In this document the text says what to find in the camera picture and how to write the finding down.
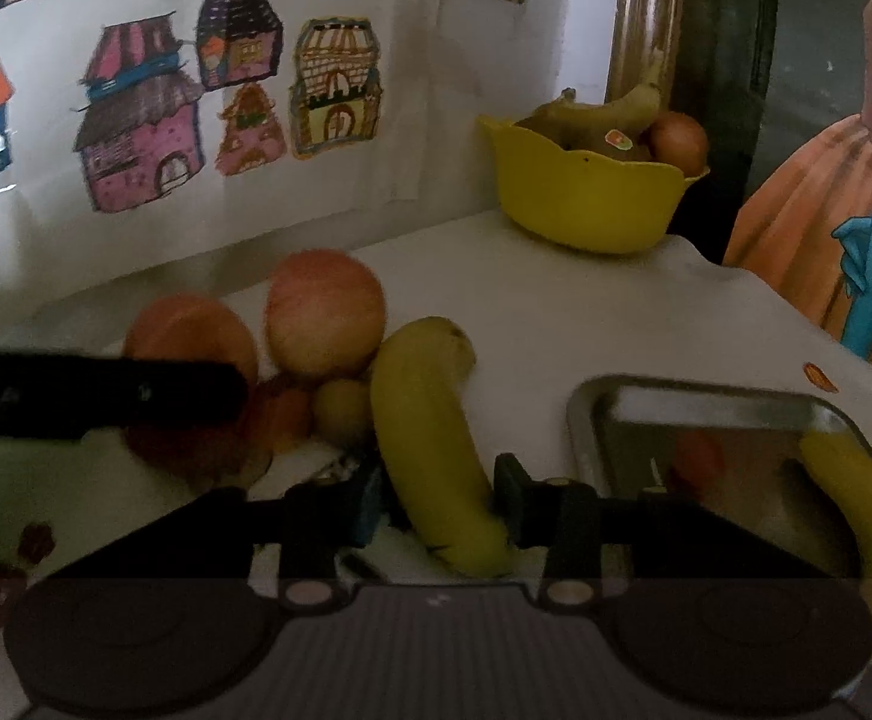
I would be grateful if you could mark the brown wooden frame post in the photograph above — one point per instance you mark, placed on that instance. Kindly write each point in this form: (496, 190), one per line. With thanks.
(643, 28)

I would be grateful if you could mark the brown onion in bowl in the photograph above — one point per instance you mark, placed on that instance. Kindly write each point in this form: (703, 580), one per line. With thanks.
(679, 140)

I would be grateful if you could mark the metal tray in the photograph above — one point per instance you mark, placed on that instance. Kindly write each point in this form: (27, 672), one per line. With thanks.
(736, 451)

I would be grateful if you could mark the banana in yellow bowl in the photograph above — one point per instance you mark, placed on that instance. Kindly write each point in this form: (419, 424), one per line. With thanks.
(571, 124)

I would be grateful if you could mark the small yellow-green fruit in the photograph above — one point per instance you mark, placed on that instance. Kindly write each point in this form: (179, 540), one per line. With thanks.
(342, 411)

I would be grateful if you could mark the large red apple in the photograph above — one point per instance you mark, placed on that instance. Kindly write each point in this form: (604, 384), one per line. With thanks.
(325, 314)

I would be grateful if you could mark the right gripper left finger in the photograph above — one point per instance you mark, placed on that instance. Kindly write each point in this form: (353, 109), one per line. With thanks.
(317, 520)

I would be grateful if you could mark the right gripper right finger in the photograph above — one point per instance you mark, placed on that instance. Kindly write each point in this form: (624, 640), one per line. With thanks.
(556, 515)

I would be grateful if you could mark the house drawings paper sheet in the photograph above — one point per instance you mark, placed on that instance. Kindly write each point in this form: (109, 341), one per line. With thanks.
(136, 132)

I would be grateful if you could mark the yellow fruit bowl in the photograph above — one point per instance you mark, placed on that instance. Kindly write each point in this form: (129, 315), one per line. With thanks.
(581, 199)

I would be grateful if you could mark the girl painting poster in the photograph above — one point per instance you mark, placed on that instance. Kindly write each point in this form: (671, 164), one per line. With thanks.
(807, 230)

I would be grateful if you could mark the small red tomato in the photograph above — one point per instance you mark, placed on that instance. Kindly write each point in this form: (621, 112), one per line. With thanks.
(282, 416)

